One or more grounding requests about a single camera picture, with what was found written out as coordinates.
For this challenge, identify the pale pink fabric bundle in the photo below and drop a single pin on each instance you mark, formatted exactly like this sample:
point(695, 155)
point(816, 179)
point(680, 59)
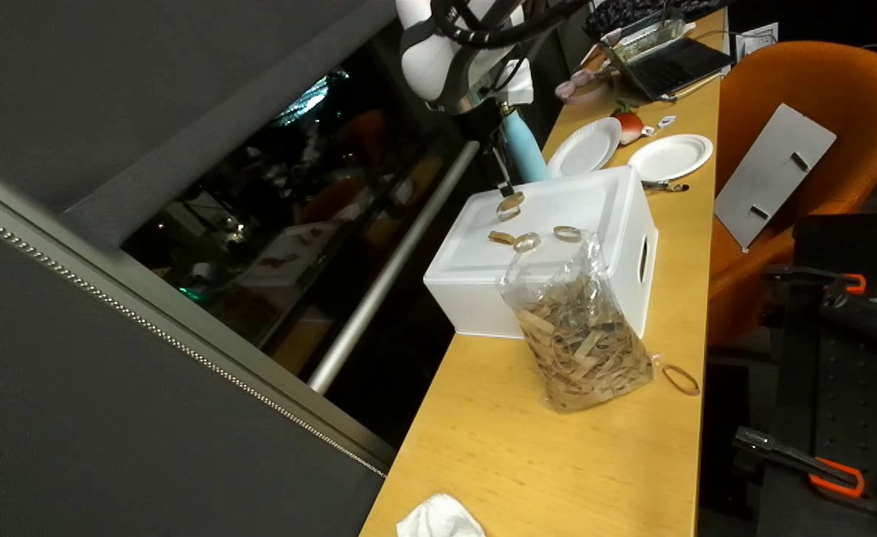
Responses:
point(575, 83)

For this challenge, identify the black plastic spoon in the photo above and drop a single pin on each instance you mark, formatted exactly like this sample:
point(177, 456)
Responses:
point(663, 185)

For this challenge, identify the tan rubber band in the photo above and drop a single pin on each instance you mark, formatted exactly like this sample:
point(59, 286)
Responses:
point(492, 235)
point(695, 384)
point(502, 208)
point(516, 243)
point(556, 232)

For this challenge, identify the orange upholstered chair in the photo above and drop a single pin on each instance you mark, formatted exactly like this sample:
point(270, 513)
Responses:
point(857, 107)

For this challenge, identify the silver window handrail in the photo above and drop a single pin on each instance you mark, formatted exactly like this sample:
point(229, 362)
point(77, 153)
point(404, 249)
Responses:
point(388, 271)

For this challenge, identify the white paper plate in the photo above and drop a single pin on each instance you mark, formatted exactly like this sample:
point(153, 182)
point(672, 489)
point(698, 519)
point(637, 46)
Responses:
point(669, 155)
point(586, 150)

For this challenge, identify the black keyboard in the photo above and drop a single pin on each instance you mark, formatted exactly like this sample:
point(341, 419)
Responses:
point(647, 15)

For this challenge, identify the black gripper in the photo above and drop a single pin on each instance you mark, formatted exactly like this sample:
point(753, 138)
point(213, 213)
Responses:
point(482, 120)

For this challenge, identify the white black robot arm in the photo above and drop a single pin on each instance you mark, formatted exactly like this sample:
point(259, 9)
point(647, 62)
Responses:
point(425, 59)

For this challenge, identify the black laptop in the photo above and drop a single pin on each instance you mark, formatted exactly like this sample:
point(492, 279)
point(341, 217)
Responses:
point(672, 62)

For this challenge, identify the white plastic basket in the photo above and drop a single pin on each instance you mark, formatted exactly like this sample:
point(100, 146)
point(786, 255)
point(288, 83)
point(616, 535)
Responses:
point(581, 204)

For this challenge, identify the red strawberry toy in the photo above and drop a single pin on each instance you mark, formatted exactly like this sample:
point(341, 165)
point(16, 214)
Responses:
point(632, 122)

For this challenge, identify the black pegboard cart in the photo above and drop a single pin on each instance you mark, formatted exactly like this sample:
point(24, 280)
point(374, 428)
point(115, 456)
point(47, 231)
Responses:
point(845, 376)

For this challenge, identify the grey slotted metal plate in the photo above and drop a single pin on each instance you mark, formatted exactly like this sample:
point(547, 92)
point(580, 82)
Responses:
point(769, 182)

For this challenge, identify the light blue water bottle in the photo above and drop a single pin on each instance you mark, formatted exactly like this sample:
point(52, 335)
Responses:
point(532, 150)

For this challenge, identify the grey window mullion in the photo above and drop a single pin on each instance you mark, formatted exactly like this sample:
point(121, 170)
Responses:
point(159, 310)

